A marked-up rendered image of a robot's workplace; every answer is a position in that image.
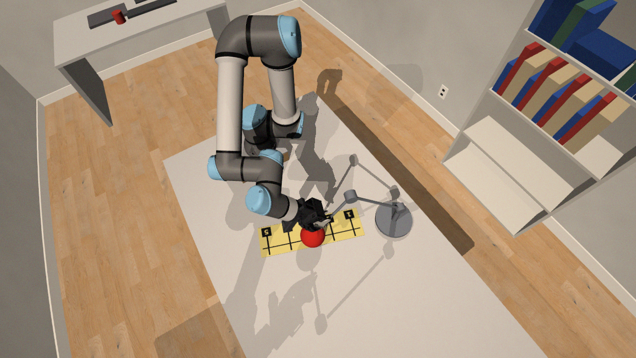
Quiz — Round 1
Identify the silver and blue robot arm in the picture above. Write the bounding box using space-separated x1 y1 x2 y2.
207 15 304 233

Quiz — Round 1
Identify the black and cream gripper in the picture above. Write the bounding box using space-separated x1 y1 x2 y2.
291 197 330 232

